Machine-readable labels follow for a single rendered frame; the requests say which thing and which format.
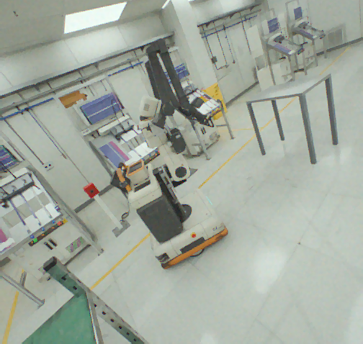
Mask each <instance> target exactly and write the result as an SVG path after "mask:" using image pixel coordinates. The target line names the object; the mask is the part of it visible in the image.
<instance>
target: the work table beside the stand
mask: <svg viewBox="0 0 363 344"><path fill-rule="evenodd" d="M323 81H325V85H326V96H327V102H328V113H329V119H330V125H331V137H332V143H333V145H338V143H339V139H338V133H337V126H336V113H335V106H334V99H333V87H332V80H331V73H327V74H323V75H320V76H314V77H310V78H304V79H301V80H297V81H291V82H288V83H282V84H278V85H275V86H270V87H268V88H267V89H265V90H263V91H262V92H260V93H259V94H257V95H255V96H254V97H252V98H251V99H249V100H248V101H246V105H247V107H248V112H249V114H250V117H251V121H252V124H253V127H254V131H255V133H256V138H257V140H258V144H259V147H260V151H261V154H262V155H266V152H265V149H264V145H263V142H262V139H261V135H260V132H259V128H258V125H257V122H256V118H255V115H254V111H253V108H252V105H251V103H256V102H261V101H271V102H272V107H273V110H274V116H275V119H276V122H277V127H278V130H279V136H280V140H281V141H284V140H285V138H284V133H283V129H282V124H281V121H280V117H279V112H278V108H277V103H276V99H286V98H291V97H296V96H298V97H299V101H300V108H301V113H302V120H303V124H304V128H305V136H306V140H307V144H308V151H309V156H310V162H311V164H316V163H317V160H316V156H315V148H314V143H313V136H312V131H311V126H310V118H309V114H308V105H307V102H306V97H305V94H306V93H308V92H309V91H310V90H311V89H313V88H315V87H316V86H317V85H318V84H320V83H322V82H323Z"/></svg>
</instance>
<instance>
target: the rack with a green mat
mask: <svg viewBox="0 0 363 344"><path fill-rule="evenodd" d="M43 269H44V270H45V271H46V272H48V273H49V274H50V275H51V276H52V277H53V278H54V279H55V280H57V281H58V282H59V283H60V284H62V285H63V286H64V287H65V288H67V290H69V291H70V292H71V293H72V294H73V296H72V297H71V298H70V299H69V300H68V301H67V302H66V303H65V304H64V305H63V306H62V307H61V308H60V309H59V310H57V311H56V312H55V313H54V314H53V315H52V316H51V317H49V318H48V319H47V320H46V321H45V322H44V323H43V324H42V325H41V326H39V327H38V328H37V329H36V331H34V332H33V333H32V334H31V335H30V336H29V337H28V338H27V339H26V340H24V341H23V342H22V343H21V344H104V342H103V339H102V334H101V330H100V327H99V322H98V319H97V315H99V316H100V317H101V318H102V319H103V320H104V321H105V322H106V323H108V324H109V325H110V326H111V327H113V328H114V329H115V330H116V331H118V333H119V334H121V335H122V336H123V337H124V338H126V339H127V340H128V341H129V342H130V343H132V344H150V343H149V342H148V341H147V340H146V339H145V338H143V337H142V336H141V335H140V334H139V333H138V332H137V331H136V330H134V329H133V328H132V327H131V326H130V325H129V324H128V323H126V321H124V320H123V318H121V316H119V315H118V314H117V313H116V312H115V311H114V310H113V309H112V308H110V307H109V306H108V305H107V304H106V303H105V302H104V301H102V300H101V299H100V298H99V297H98V296H97V295H96V294H95V293H94V292H93V291H92V290H91V289H90V288H89V287H88V286H87V285H85V284H84V283H83V282H82V281H81V280H80V279H78V278H77V277H76V276H75V275H74V274H73V273H72V272H70V271H69V270H68V269H67V268H66V267H65V266H64V265H63V264H62V263H61V262H60V261H59V260H58V259H57V258H56V257H54V256H53V257H52V258H50V259H49V260H47V261H46V262H45V263H44V264H43Z"/></svg>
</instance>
